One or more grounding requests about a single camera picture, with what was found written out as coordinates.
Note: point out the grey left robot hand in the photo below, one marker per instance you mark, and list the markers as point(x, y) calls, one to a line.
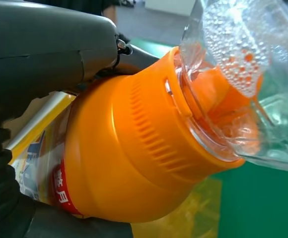
point(39, 49)

